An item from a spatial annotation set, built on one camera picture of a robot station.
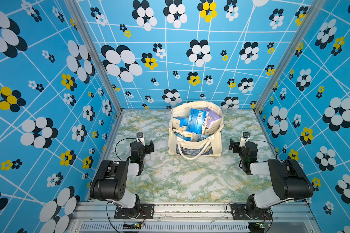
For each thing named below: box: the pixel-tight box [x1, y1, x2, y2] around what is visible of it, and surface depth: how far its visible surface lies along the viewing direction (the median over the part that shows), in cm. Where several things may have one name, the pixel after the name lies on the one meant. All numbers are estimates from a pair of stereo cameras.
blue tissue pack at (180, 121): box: [172, 116, 190, 130], surface depth 82 cm
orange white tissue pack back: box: [172, 129, 211, 142], surface depth 80 cm
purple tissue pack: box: [201, 107, 223, 130], surface depth 82 cm
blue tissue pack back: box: [186, 108, 207, 135], surface depth 78 cm
